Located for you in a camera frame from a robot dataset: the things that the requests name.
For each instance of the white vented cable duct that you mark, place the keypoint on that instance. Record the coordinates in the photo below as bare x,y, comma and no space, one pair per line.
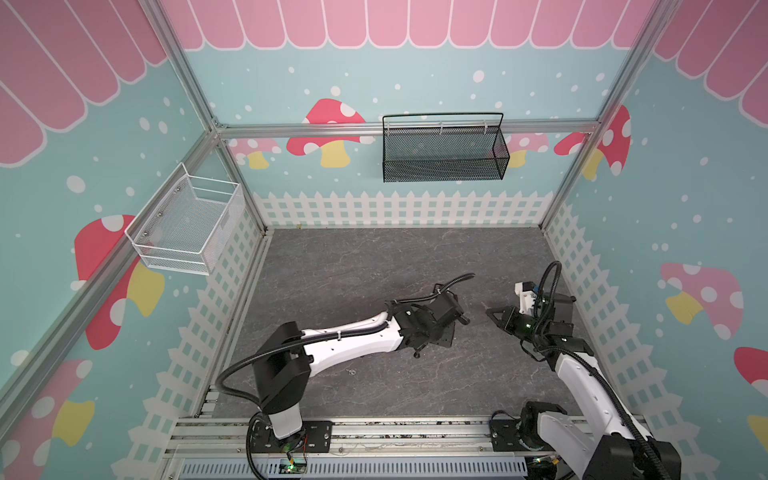
397,468

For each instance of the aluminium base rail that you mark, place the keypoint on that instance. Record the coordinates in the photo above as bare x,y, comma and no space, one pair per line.
350,437

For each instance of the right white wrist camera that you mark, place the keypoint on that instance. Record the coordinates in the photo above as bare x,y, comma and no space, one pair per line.
527,293

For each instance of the black mesh wall basket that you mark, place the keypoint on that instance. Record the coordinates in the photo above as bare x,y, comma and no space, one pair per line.
442,147

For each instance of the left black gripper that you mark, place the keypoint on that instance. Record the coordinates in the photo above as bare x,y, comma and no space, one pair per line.
448,338

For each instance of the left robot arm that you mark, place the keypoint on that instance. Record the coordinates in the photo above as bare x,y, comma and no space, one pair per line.
275,378

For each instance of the white mesh wall basket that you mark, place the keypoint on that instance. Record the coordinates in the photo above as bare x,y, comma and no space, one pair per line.
188,223

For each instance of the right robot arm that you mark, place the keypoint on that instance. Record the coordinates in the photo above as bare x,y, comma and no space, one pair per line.
618,446

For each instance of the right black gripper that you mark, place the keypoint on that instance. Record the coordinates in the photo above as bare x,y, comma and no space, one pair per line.
512,321

